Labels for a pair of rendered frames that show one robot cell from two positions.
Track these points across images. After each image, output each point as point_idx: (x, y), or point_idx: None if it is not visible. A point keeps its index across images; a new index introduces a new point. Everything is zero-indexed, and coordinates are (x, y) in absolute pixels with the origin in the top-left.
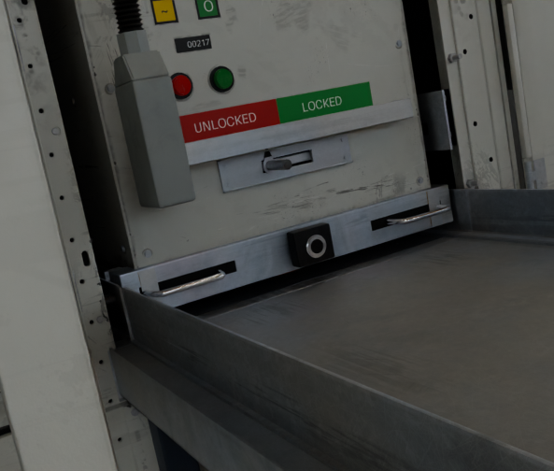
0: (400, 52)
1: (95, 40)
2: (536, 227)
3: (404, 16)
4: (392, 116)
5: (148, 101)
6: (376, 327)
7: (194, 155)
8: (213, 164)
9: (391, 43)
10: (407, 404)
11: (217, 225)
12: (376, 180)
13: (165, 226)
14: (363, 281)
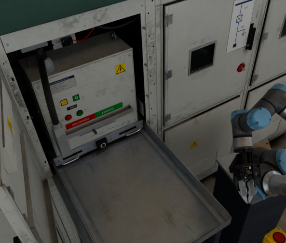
0: (132, 92)
1: (46, 114)
2: (158, 144)
3: (139, 65)
4: (127, 113)
5: (60, 140)
6: (109, 188)
7: (72, 136)
8: (76, 130)
9: (130, 90)
10: None
11: (77, 142)
12: (121, 123)
13: None
14: (113, 157)
